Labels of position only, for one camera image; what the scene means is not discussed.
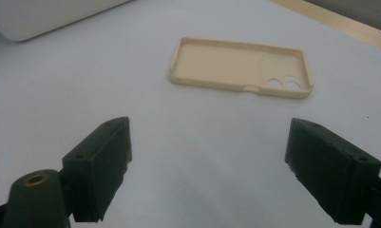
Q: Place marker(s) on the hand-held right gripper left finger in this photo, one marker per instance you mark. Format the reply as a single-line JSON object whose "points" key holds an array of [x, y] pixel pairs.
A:
{"points": [[99, 171]]}

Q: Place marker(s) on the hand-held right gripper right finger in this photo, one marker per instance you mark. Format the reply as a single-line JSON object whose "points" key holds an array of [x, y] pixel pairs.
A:
{"points": [[330, 177]]}

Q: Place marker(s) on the beige phone case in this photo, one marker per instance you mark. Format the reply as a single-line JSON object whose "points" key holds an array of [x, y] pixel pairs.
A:
{"points": [[223, 63]]}

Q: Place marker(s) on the white plastic storage basket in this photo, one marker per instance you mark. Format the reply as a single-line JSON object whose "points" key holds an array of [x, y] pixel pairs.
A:
{"points": [[45, 15]]}

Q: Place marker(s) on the white table cover sheet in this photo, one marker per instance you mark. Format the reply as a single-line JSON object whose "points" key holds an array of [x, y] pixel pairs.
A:
{"points": [[191, 133]]}

